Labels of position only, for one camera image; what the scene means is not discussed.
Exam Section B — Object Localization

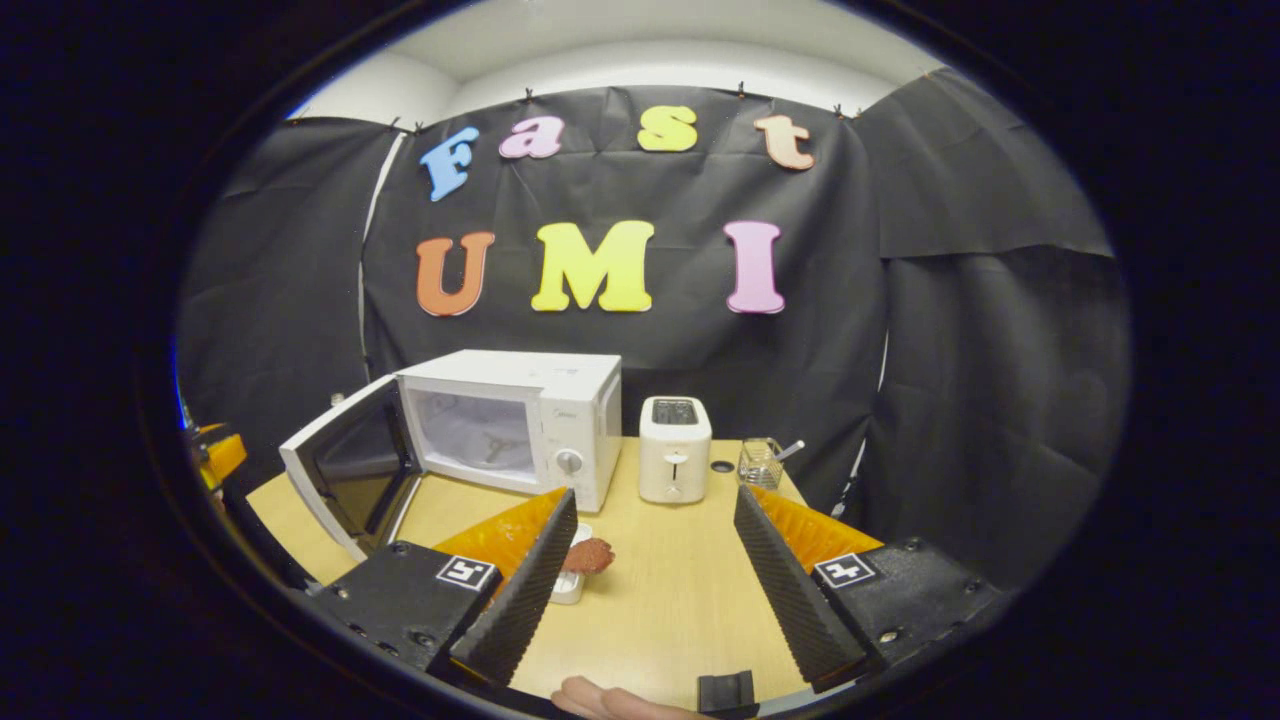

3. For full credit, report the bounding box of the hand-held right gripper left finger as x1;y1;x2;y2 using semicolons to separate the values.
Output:
300;488;579;687

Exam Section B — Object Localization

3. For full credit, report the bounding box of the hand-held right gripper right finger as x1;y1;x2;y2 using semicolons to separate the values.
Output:
733;484;1004;693

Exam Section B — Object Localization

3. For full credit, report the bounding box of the red-brown meat piece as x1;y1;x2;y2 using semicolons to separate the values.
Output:
562;537;616;576

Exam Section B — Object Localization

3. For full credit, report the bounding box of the white microwave oven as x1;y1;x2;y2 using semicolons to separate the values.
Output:
278;349;623;563

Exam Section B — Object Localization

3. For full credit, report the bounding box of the white plastic tray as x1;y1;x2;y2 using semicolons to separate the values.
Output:
548;522;593;606

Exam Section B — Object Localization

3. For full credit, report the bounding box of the white toaster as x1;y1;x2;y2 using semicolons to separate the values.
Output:
638;396;713;505

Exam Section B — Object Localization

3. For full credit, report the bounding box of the black backdrop cloth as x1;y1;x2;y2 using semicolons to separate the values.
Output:
175;68;1133;591

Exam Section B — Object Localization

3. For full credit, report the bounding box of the small wire mesh holder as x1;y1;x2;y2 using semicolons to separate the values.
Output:
737;438;786;491

